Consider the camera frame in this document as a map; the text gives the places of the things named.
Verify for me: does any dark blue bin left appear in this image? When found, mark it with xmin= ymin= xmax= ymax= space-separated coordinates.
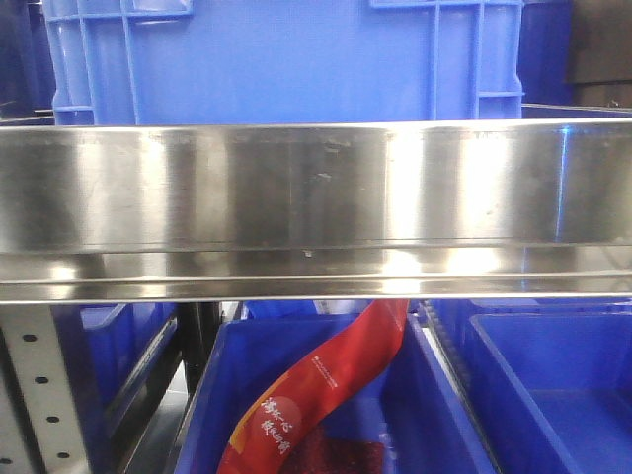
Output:
xmin=173 ymin=315 xmax=494 ymax=473

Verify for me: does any dark blue bin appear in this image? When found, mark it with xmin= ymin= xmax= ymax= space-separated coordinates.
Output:
xmin=173 ymin=315 xmax=494 ymax=473
xmin=429 ymin=297 xmax=632 ymax=474

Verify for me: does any dark blue bin right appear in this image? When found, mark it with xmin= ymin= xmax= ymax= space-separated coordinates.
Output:
xmin=429 ymin=297 xmax=632 ymax=474

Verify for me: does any blue bin far left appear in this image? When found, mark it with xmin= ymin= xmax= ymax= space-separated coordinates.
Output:
xmin=51 ymin=302 xmax=181 ymax=473

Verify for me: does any red snack package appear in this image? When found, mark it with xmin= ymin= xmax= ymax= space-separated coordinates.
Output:
xmin=217 ymin=299 xmax=409 ymax=473

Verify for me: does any steel shelf rack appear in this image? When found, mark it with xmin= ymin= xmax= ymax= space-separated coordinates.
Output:
xmin=1 ymin=118 xmax=631 ymax=304

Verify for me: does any light blue plastic crate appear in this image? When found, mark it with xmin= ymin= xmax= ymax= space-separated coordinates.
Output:
xmin=42 ymin=1 xmax=523 ymax=124

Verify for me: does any perforated white shelf post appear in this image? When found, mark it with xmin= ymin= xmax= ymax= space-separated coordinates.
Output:
xmin=1 ymin=305 xmax=91 ymax=473

